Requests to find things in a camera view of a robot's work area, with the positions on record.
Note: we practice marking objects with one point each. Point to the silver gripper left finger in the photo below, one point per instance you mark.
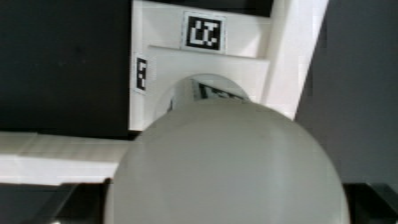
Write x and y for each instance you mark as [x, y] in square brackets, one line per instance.
[75, 205]

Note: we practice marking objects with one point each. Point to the white U-shaped fence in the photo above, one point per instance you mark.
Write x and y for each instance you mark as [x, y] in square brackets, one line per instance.
[65, 83]

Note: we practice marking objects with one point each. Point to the white lamp bulb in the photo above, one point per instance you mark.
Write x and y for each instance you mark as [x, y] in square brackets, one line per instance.
[226, 166]

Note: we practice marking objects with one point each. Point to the white lamp base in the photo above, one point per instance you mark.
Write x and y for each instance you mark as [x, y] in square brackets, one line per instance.
[193, 42]

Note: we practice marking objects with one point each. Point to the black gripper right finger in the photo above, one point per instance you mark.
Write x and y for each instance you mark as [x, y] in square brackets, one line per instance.
[372, 203]

